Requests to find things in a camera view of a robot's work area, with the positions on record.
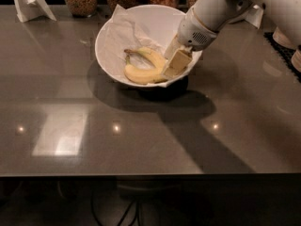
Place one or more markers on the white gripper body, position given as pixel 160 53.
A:
pixel 194 31

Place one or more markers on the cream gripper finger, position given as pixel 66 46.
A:
pixel 173 48
pixel 177 63

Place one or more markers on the yellow banana front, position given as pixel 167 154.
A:
pixel 143 76

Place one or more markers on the yellow banana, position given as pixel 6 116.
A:
pixel 143 76
pixel 155 58

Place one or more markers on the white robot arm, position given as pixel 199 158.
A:
pixel 203 21

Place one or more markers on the yellow banana back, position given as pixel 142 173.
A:
pixel 155 58

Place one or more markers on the white ceramic bowl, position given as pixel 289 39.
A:
pixel 156 22

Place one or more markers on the white paper liner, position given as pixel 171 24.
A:
pixel 122 44

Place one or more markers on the white paper stand right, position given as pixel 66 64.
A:
pixel 253 16

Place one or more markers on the white paper stand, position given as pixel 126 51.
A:
pixel 253 16
pixel 31 9

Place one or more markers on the beige round object upper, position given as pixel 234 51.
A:
pixel 282 40

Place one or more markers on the beige round object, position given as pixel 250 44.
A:
pixel 296 60
pixel 282 40

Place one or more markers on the black mat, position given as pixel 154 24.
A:
pixel 285 54

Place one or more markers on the beige round object lower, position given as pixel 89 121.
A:
pixel 296 60

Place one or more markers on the white paper stand left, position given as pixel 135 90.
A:
pixel 31 9

